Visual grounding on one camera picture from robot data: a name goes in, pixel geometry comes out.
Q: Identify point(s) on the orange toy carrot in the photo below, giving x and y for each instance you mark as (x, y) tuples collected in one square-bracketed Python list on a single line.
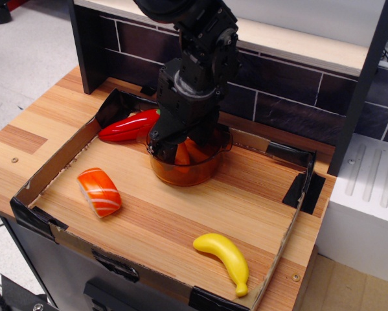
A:
[(189, 155)]

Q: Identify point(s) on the transparent orange plastic pot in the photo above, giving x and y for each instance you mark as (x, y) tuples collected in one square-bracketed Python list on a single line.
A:
[(220, 142)]

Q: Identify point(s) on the yellow toy banana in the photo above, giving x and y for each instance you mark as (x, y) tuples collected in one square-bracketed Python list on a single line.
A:
[(231, 257)]

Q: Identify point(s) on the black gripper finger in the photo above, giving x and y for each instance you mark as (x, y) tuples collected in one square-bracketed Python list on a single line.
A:
[(165, 152), (202, 132)]

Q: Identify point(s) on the dark tile backsplash shelf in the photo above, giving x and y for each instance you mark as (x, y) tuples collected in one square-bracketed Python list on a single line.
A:
[(288, 80)]

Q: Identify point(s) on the white grooved block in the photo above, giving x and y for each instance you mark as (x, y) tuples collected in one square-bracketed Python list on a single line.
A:
[(354, 231)]

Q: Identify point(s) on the cardboard fence with black tape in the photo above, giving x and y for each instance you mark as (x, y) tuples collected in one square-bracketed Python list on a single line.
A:
[(146, 247)]

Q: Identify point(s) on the black post right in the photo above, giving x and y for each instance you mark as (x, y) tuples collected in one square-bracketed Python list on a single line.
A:
[(357, 102)]

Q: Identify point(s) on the salmon sushi toy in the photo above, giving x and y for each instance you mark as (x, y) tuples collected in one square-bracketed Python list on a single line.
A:
[(99, 191)]

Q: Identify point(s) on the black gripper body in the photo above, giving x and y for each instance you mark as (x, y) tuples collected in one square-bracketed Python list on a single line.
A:
[(181, 106)]

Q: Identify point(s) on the red toy chili pepper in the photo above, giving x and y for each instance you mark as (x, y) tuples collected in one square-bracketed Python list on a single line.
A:
[(129, 128)]

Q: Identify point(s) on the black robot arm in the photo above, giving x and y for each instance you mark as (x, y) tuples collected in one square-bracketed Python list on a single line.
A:
[(207, 37)]

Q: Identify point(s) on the black equipment bottom left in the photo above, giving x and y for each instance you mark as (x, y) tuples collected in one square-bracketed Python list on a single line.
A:
[(15, 297)]

